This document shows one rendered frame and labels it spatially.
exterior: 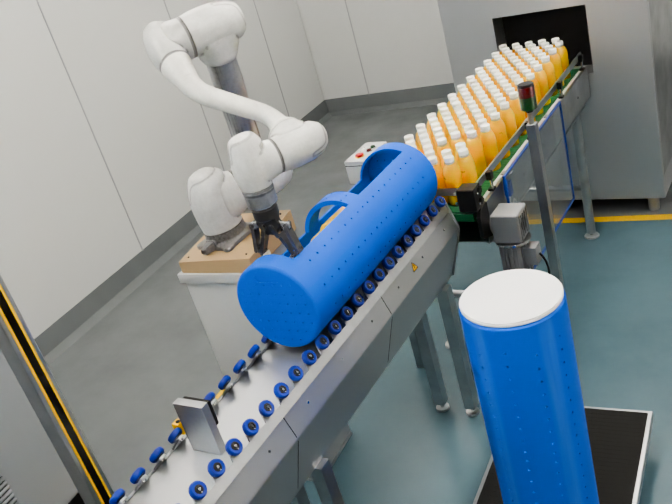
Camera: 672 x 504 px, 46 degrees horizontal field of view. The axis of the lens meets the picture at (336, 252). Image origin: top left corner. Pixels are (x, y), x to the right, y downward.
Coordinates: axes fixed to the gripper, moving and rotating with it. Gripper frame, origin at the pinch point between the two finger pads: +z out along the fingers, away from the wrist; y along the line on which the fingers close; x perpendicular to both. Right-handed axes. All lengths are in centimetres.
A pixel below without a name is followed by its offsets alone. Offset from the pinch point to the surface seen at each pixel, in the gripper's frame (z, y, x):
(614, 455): 102, -74, -48
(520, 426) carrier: 47, -65, 3
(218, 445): 21, -6, 52
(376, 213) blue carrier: 1.6, -12.7, -35.8
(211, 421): 14, -6, 51
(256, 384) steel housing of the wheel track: 24.8, 2.6, 24.6
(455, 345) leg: 82, -9, -73
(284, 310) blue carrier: 9.0, -3.1, 9.4
